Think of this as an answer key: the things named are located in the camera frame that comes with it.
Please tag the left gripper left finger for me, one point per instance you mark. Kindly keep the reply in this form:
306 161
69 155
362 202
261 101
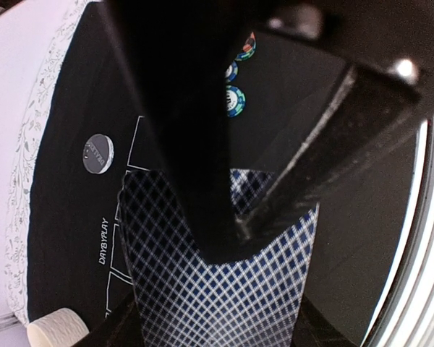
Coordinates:
121 328

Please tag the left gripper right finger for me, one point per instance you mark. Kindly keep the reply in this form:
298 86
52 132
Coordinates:
312 329

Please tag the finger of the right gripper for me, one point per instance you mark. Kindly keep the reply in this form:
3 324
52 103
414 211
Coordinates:
174 55
367 116

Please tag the blue fifty poker chip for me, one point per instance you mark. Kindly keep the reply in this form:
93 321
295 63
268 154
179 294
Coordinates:
231 72

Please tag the blue playing card deck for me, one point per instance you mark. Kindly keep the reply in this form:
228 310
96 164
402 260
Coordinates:
183 301

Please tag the blue green poker chip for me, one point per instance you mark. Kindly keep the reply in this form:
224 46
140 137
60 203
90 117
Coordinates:
248 49

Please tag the black round dealer button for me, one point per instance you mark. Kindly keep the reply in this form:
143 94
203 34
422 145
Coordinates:
98 154

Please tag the cream ceramic mug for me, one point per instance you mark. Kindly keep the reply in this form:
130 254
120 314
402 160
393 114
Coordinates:
63 327

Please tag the black poker felt mat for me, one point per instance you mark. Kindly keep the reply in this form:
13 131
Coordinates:
74 249

